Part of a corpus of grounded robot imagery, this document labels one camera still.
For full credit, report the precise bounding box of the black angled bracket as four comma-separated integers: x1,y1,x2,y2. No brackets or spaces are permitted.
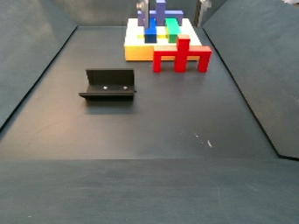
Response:
79,68,136,100

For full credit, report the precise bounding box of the blue rectangular block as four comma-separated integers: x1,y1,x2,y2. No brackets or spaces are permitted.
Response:
144,18,156,43

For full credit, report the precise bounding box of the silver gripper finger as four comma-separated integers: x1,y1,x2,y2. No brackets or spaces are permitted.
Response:
136,0,149,28
197,0,211,26

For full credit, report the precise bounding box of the red E-shaped block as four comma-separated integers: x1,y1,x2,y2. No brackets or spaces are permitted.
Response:
152,34,211,73

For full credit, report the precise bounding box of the green rectangular block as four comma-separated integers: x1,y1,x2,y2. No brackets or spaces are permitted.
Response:
164,17,181,43

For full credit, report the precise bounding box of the yellow base board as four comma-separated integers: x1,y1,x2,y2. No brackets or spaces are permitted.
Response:
124,18,201,61

